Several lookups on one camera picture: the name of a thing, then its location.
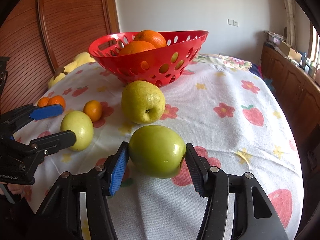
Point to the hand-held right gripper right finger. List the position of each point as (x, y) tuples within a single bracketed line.
[(197, 177)]

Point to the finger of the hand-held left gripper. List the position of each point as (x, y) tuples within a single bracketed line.
[(57, 140), (47, 112)]

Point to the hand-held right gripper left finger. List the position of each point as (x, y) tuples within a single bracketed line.
[(119, 170)]

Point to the small mandarin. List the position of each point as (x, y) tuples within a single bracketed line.
[(57, 102), (92, 110), (43, 101)]

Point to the green apple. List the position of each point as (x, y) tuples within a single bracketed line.
[(174, 57), (157, 151), (77, 130)]

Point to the yellow-green pear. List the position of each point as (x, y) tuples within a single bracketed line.
[(143, 102)]

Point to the red perforated plastic basket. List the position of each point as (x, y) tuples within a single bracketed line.
[(140, 72)]

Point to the large orange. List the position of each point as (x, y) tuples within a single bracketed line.
[(150, 38), (136, 48)]

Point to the person's left hand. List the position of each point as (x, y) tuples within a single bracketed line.
[(16, 190)]

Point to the white strawberry print tablecloth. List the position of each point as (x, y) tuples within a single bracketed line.
[(225, 142)]

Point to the yellow plush toy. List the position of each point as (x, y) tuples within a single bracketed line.
[(75, 63)]

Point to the brown slatted wooden wardrobe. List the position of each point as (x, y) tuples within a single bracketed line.
[(62, 30)]

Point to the teal cloth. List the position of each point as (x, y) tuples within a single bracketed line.
[(269, 83)]

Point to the floral bed sheet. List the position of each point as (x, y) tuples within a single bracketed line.
[(225, 61)]

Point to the brown wooden cabinet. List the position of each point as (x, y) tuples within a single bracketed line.
[(292, 85)]

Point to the open cardboard box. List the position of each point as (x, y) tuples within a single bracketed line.
[(291, 51)]

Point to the stack of folded cloths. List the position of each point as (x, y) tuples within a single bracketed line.
[(273, 37)]

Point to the wooden framed window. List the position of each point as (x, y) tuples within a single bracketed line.
[(315, 47)]

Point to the patterned beige curtain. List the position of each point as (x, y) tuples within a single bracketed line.
[(288, 7)]

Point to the white wall switch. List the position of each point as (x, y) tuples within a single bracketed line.
[(232, 22)]

